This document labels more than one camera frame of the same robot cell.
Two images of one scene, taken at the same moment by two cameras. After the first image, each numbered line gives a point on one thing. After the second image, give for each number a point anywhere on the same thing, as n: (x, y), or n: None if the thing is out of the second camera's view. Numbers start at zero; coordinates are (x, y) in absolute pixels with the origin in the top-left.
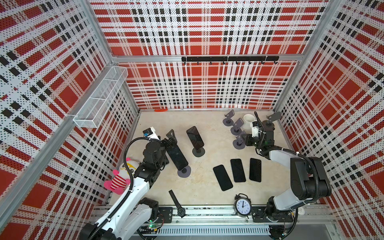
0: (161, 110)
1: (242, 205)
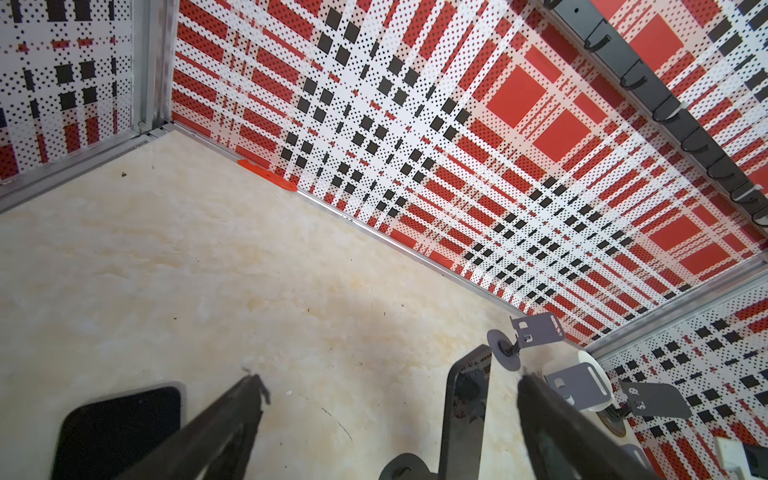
0: (269, 174)
1: None
